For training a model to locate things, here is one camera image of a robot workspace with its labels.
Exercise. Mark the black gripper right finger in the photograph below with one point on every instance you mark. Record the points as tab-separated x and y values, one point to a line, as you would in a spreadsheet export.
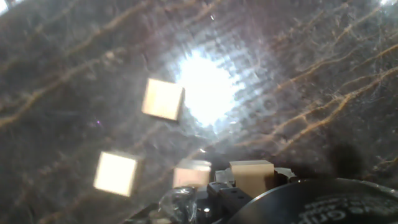
283	175

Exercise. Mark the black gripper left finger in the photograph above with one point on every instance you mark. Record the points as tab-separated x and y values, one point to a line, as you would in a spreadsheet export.
225	196

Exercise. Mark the small wooden cube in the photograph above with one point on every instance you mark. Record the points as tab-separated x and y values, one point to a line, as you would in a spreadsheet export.
115	173
191	175
163	99
252	177

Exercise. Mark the clear plastic piece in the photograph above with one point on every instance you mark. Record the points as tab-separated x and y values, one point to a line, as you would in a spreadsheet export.
178	202

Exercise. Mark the dark marble pattern mat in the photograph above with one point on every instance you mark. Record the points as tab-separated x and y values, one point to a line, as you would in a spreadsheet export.
311	62

